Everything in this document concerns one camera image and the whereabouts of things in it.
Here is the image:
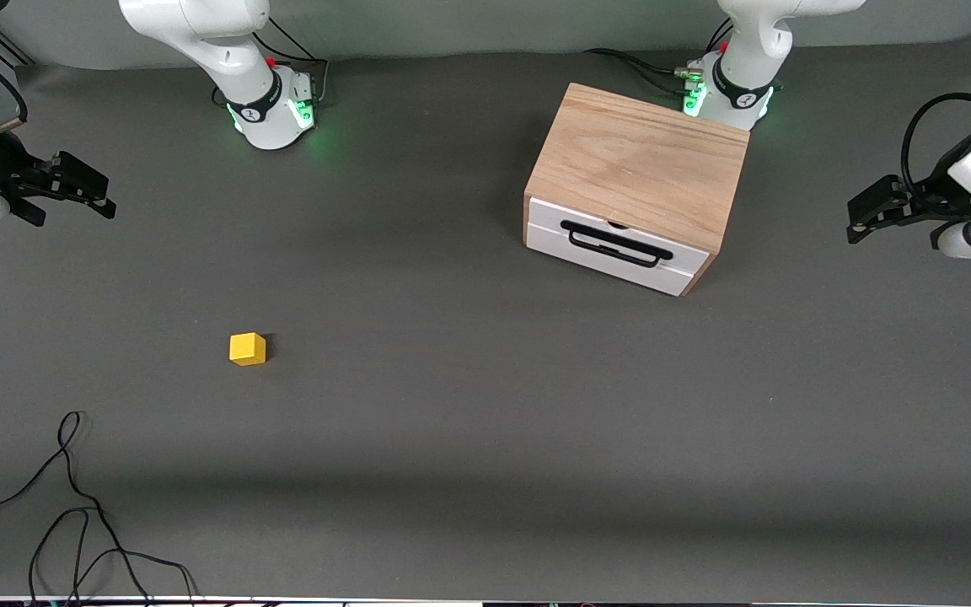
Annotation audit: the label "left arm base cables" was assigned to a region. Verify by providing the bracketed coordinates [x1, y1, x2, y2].
[582, 21, 735, 95]

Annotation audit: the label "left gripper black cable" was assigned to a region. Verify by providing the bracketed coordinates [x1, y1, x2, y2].
[900, 92, 971, 195]

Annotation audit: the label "wooden drawer cabinet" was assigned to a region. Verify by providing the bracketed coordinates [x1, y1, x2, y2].
[523, 82, 750, 298]

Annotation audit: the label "black drawer handle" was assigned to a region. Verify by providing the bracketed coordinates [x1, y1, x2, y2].
[561, 219, 674, 269]

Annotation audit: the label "white-front wooden drawer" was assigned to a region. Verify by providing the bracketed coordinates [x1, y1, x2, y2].
[528, 196, 711, 297]

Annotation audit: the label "yellow cube block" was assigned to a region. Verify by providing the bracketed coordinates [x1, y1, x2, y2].
[229, 332, 268, 367]

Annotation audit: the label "loose black table cable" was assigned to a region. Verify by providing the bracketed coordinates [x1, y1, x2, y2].
[0, 411, 200, 607]

